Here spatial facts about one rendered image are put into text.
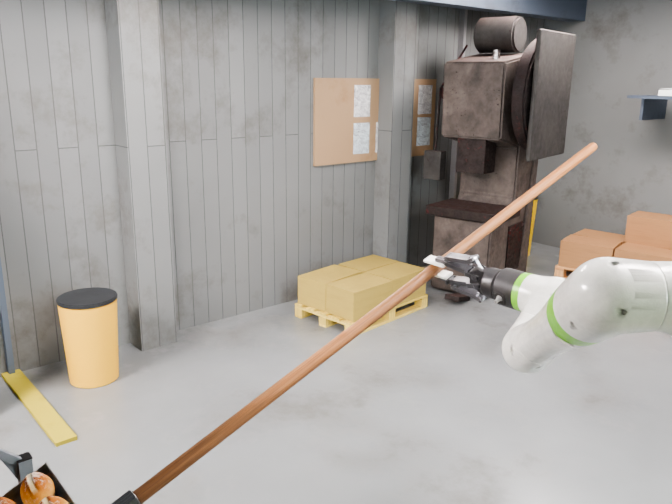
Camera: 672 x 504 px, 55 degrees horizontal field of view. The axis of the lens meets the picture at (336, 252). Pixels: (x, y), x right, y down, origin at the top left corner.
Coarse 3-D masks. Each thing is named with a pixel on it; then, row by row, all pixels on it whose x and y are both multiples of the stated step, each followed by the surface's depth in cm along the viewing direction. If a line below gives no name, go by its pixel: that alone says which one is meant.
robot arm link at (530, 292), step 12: (528, 276) 148; (540, 276) 146; (516, 288) 147; (528, 288) 145; (540, 288) 142; (552, 288) 141; (516, 300) 147; (528, 300) 144; (540, 300) 141; (528, 312) 141
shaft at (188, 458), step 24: (528, 192) 190; (504, 216) 183; (408, 288) 163; (384, 312) 158; (336, 336) 153; (312, 360) 147; (288, 384) 143; (264, 408) 140; (216, 432) 134; (192, 456) 130; (168, 480) 127
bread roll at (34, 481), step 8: (24, 480) 133; (32, 480) 132; (40, 480) 132; (48, 480) 134; (24, 488) 131; (32, 488) 130; (40, 488) 131; (48, 488) 132; (24, 496) 131; (32, 496) 130; (40, 496) 130
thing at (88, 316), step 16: (96, 288) 454; (64, 304) 422; (80, 304) 422; (96, 304) 425; (112, 304) 436; (64, 320) 426; (80, 320) 423; (96, 320) 427; (112, 320) 438; (64, 336) 432; (80, 336) 427; (96, 336) 430; (112, 336) 441; (80, 352) 431; (96, 352) 433; (112, 352) 443; (80, 368) 434; (96, 368) 437; (112, 368) 446; (80, 384) 438; (96, 384) 440
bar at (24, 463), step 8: (0, 448) 191; (0, 456) 190; (8, 456) 192; (16, 456) 193; (24, 456) 196; (8, 464) 193; (16, 464) 194; (24, 464) 194; (32, 464) 196; (16, 472) 195; (24, 472) 195
